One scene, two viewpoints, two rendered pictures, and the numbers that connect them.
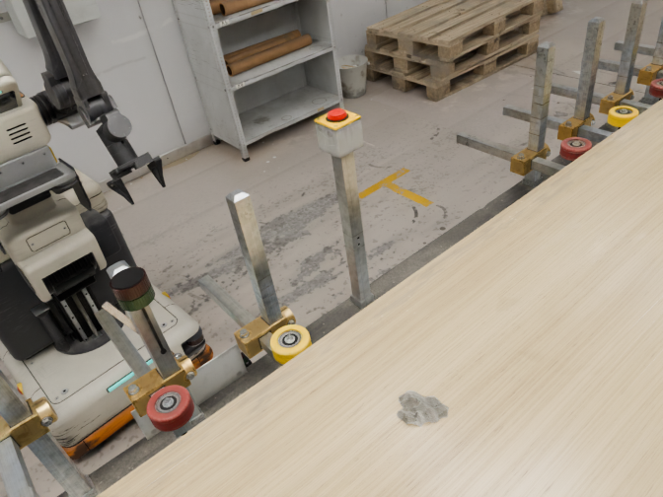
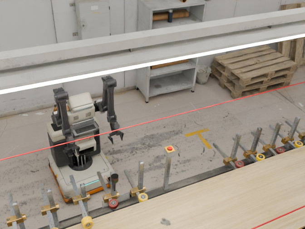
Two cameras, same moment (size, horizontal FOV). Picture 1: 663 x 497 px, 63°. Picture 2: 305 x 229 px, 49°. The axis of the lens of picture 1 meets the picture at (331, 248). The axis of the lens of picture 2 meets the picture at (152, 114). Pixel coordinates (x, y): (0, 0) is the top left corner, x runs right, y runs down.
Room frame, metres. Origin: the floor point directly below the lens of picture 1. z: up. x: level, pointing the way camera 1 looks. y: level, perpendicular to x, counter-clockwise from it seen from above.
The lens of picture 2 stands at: (-1.00, -0.12, 3.16)
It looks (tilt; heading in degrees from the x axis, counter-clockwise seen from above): 38 degrees down; 6
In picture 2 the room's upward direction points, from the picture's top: 3 degrees clockwise
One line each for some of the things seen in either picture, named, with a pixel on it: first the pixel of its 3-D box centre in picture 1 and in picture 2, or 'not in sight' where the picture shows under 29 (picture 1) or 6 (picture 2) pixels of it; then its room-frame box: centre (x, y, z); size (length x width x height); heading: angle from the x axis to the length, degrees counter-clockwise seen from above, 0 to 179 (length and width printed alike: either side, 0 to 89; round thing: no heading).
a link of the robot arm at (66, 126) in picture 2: not in sight; (64, 114); (1.09, 0.87, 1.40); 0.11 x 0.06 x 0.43; 129
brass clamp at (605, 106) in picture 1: (617, 101); (269, 146); (1.71, -1.07, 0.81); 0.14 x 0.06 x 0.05; 123
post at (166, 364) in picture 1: (162, 357); (113, 191); (0.76, 0.37, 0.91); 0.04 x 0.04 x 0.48; 33
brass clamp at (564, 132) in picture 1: (576, 126); (250, 153); (1.57, -0.87, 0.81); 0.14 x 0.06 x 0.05; 123
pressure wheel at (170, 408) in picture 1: (177, 419); (113, 206); (0.64, 0.34, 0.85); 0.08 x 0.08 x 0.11
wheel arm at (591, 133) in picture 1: (559, 125); (245, 150); (1.60, -0.82, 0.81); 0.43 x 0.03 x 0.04; 33
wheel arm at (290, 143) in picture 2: (637, 71); (283, 137); (1.88, -1.24, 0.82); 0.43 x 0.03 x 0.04; 33
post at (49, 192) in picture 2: not in sight; (53, 209); (0.48, 0.79, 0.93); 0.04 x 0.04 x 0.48; 33
